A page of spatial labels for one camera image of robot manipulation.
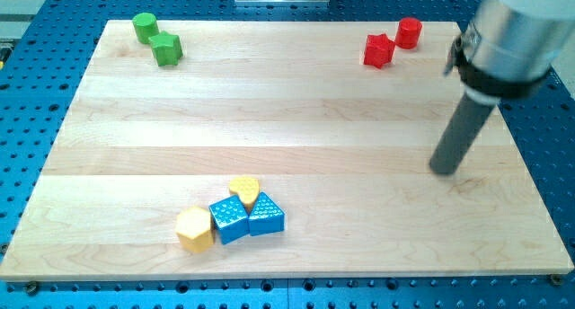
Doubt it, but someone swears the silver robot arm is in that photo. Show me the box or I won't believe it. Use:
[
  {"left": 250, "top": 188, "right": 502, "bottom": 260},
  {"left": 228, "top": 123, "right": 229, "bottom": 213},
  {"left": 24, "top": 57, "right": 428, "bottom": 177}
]
[{"left": 445, "top": 0, "right": 574, "bottom": 106}]

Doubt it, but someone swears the blue triangle block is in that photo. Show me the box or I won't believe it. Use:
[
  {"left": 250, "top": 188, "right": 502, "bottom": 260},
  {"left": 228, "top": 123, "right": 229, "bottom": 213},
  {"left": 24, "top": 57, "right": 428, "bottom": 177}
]
[{"left": 248, "top": 192, "right": 285, "bottom": 236}]

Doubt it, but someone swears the red star block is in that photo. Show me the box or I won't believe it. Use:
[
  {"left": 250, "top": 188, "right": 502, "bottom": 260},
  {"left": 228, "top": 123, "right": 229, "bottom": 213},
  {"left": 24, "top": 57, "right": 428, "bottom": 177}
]
[{"left": 363, "top": 33, "right": 395, "bottom": 69}]

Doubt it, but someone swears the blue square block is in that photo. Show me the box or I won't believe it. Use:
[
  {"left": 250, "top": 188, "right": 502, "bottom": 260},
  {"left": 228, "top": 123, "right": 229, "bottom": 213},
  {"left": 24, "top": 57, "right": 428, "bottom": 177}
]
[{"left": 208, "top": 195, "right": 249, "bottom": 244}]

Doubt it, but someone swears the wooden board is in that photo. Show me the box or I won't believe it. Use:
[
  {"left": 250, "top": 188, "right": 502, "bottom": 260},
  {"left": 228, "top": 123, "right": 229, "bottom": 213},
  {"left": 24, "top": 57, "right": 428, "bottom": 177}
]
[{"left": 1, "top": 20, "right": 573, "bottom": 281}]

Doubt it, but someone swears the blue perforated table plate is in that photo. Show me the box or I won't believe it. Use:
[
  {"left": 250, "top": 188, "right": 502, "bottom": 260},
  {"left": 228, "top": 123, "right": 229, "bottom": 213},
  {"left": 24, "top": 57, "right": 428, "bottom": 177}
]
[{"left": 1, "top": 0, "right": 574, "bottom": 308}]

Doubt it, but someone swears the green cylinder block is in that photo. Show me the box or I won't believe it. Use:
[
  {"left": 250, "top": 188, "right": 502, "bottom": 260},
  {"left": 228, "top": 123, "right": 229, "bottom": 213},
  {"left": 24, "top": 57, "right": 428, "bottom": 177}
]
[{"left": 132, "top": 13, "right": 159, "bottom": 44}]

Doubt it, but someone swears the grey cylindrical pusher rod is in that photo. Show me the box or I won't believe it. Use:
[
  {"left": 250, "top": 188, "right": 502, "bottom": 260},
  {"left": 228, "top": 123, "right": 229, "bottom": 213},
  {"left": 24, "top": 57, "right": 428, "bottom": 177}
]
[{"left": 429, "top": 93, "right": 495, "bottom": 175}]

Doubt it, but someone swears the yellow hexagon block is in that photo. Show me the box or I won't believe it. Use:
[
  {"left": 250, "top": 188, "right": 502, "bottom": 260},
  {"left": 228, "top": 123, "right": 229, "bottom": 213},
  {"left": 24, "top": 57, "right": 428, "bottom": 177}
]
[{"left": 175, "top": 206, "right": 215, "bottom": 253}]

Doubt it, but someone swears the red cylinder block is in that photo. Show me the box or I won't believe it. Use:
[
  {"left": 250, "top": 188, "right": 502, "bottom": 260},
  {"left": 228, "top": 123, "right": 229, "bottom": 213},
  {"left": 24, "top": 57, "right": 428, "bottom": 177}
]
[{"left": 394, "top": 17, "right": 422, "bottom": 49}]

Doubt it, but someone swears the yellow heart block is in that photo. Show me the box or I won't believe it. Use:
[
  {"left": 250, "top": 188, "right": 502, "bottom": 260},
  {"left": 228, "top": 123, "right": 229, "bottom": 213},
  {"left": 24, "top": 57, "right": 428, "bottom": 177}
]
[{"left": 228, "top": 176, "right": 260, "bottom": 213}]

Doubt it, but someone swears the green star block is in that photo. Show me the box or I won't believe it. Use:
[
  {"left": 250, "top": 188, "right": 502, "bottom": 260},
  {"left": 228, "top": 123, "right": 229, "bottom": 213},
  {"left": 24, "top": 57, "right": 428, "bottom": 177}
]
[{"left": 149, "top": 31, "right": 183, "bottom": 66}]

